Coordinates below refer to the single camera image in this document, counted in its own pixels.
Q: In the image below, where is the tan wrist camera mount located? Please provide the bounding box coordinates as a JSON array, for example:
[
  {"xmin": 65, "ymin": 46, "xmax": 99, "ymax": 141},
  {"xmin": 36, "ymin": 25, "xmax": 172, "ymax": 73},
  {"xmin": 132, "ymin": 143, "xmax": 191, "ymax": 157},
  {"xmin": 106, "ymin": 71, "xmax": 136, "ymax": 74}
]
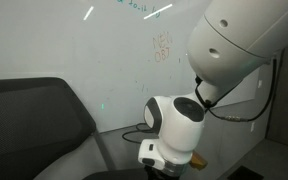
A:
[{"xmin": 188, "ymin": 150, "xmax": 209, "ymax": 172}]

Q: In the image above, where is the black mesh chair backrest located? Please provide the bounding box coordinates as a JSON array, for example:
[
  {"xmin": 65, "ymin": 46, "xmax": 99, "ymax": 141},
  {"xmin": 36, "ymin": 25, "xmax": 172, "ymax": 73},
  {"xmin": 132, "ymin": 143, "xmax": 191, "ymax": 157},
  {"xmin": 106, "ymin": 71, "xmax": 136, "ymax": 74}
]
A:
[{"xmin": 0, "ymin": 77, "xmax": 97, "ymax": 180}]

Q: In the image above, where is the thin black looped cable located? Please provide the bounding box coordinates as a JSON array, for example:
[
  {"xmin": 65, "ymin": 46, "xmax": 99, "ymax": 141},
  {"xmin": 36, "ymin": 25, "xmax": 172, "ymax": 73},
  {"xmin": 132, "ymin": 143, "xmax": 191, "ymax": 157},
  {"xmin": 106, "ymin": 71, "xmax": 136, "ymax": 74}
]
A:
[{"xmin": 121, "ymin": 122, "xmax": 159, "ymax": 145}]

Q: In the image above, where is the black cable with metal connector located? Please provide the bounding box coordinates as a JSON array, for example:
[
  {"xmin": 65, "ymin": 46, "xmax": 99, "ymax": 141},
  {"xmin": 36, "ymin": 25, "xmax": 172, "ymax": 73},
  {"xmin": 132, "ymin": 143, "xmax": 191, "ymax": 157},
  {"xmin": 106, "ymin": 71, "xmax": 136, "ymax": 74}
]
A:
[{"xmin": 194, "ymin": 57, "xmax": 279, "ymax": 123}]

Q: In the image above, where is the black floor box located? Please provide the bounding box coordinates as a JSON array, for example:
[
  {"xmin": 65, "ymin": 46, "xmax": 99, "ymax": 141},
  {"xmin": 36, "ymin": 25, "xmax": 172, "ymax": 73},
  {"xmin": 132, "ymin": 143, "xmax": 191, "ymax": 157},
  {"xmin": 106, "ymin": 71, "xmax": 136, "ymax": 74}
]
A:
[{"xmin": 226, "ymin": 167, "xmax": 265, "ymax": 180}]

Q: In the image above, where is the large wall whiteboard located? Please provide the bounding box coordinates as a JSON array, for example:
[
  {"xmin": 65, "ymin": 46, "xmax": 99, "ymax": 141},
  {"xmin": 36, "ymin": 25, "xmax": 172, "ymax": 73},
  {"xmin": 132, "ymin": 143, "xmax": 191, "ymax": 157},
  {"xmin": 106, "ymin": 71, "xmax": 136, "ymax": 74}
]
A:
[{"xmin": 0, "ymin": 0, "xmax": 266, "ymax": 134}]

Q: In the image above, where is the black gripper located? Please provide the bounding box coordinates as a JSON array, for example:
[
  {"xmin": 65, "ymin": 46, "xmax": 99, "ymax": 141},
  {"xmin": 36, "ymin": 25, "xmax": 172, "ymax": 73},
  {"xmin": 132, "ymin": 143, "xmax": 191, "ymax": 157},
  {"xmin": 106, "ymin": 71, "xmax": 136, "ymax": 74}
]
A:
[{"xmin": 144, "ymin": 165, "xmax": 186, "ymax": 180}]

